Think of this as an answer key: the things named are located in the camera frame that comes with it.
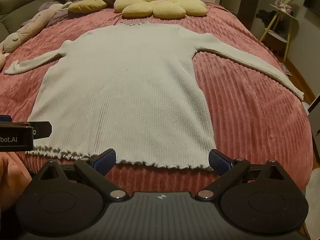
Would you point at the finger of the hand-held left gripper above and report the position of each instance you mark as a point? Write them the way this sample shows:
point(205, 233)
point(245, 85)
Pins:
point(42, 130)
point(5, 118)

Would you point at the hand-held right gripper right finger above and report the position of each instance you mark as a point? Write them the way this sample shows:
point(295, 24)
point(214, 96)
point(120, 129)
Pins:
point(220, 161)

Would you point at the white ribbed knit sweater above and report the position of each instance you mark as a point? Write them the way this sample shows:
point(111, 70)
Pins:
point(125, 92)

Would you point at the grey-green sofa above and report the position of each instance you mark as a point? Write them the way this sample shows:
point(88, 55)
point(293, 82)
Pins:
point(20, 5)

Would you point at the person's left hand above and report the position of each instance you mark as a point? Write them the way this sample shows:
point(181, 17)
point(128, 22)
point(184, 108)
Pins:
point(12, 180)

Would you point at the pink bunny plush toy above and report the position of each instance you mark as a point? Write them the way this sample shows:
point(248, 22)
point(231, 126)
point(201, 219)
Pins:
point(30, 25)

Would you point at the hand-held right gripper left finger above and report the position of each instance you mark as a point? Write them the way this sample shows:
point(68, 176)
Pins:
point(106, 158)

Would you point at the pink ribbed blanket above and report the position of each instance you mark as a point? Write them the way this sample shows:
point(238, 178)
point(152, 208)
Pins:
point(250, 105)

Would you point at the white yellow-legged side table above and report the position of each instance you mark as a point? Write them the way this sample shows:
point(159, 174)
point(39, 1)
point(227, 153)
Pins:
point(276, 36)

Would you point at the black bag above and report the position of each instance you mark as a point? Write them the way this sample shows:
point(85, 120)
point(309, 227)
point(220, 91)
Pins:
point(265, 15)

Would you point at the yellow leaf pillow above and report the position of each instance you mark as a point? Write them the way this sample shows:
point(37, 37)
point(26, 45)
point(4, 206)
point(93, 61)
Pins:
point(87, 5)

